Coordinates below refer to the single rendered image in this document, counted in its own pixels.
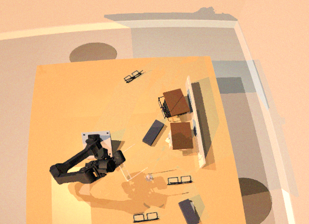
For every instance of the black-framed clear glasses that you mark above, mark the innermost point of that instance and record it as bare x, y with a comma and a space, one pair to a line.
150, 217

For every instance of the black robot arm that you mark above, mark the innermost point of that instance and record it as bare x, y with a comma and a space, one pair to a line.
85, 175

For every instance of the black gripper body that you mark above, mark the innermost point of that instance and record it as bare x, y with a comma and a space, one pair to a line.
118, 158

